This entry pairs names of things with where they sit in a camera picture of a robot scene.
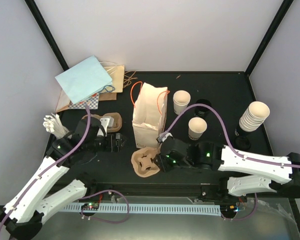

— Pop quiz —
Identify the cardboard cup carrier tray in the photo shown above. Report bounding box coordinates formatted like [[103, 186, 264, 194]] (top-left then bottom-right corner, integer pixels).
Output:
[[130, 147, 160, 178]]

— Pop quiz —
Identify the white paper coffee cup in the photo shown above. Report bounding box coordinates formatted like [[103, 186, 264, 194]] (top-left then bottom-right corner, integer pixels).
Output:
[[188, 117, 208, 141]]

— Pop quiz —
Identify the cream bear paper bag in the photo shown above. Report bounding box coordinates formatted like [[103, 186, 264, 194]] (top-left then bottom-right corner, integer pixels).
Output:
[[130, 81, 170, 149]]

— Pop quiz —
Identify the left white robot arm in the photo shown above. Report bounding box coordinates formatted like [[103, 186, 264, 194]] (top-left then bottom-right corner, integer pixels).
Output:
[[0, 114, 126, 240]]

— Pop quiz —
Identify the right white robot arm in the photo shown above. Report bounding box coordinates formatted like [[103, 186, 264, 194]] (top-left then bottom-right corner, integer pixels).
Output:
[[154, 133, 300, 202]]

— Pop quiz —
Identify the black paper coffee cup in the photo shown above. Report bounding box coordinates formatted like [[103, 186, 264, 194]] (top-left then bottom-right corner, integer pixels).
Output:
[[194, 99, 212, 119]]

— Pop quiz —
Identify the white plastic cutlery bunch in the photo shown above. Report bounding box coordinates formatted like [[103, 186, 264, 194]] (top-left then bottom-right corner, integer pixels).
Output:
[[42, 113, 70, 139]]

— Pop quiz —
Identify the light blue paper bag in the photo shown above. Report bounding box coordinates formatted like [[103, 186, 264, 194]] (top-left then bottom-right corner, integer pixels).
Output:
[[55, 55, 112, 104]]

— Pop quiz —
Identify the brown kraft paper bag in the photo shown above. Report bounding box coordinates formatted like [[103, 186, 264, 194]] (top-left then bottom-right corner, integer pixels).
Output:
[[55, 65, 125, 113]]

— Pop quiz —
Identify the stack of white cups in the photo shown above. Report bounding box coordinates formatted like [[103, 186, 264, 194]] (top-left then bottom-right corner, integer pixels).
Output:
[[239, 101, 270, 133]]

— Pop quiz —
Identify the light blue cable chain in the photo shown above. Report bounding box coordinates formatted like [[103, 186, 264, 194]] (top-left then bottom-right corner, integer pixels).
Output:
[[55, 202, 223, 218]]

